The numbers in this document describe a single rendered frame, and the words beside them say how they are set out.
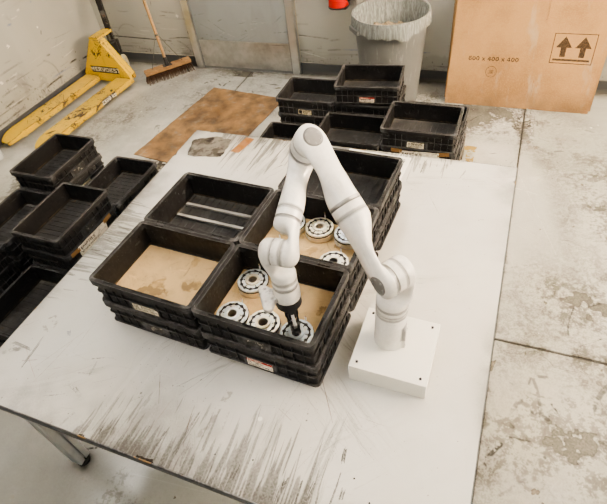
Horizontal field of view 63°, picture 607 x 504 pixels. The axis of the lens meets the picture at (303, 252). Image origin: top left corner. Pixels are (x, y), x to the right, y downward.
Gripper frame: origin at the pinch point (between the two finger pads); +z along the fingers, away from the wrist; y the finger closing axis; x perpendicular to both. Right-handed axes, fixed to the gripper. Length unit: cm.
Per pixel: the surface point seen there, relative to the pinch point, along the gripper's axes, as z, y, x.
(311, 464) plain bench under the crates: 15.5, -34.8, 5.3
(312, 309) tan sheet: 2.6, 5.9, -7.3
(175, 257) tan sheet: 3, 45, 33
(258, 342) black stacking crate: -0.9, -3.3, 11.2
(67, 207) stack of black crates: 38, 142, 95
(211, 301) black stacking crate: -2.0, 15.7, 22.5
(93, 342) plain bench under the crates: 16, 27, 67
